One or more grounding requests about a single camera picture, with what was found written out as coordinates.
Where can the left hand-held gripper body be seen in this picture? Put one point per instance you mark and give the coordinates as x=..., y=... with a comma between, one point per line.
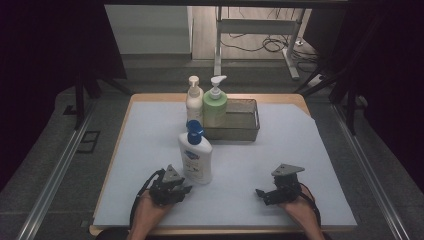
x=165, y=190

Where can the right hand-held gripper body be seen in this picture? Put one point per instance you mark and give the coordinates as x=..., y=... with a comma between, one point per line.
x=287, y=186

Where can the white bottle with blue pump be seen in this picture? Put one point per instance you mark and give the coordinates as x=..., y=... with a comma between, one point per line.
x=196, y=160

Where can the metal mesh basket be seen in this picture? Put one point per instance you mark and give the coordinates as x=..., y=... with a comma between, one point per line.
x=241, y=123

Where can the green pump bottle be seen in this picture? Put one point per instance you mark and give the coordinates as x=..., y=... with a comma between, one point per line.
x=215, y=110

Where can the cream pump bottle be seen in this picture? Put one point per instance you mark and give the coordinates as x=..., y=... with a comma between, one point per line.
x=194, y=105

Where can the person's left hand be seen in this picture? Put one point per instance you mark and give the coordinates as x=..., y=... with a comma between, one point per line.
x=148, y=216

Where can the pale table mat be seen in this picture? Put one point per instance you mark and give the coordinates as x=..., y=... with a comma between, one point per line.
x=240, y=166

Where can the wooden table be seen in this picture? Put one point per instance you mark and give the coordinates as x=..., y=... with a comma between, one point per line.
x=156, y=97

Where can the black metal stand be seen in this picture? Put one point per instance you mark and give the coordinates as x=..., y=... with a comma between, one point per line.
x=80, y=100
x=350, y=103

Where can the dark curtain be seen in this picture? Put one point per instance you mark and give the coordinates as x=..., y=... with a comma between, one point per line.
x=40, y=66
x=393, y=83

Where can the white panel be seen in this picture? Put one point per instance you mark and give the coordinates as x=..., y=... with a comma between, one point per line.
x=150, y=30

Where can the aluminium rail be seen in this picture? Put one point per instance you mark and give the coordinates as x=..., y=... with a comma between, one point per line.
x=370, y=173
x=53, y=176

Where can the white metal stand frame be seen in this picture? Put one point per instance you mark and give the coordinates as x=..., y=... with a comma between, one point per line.
x=256, y=26

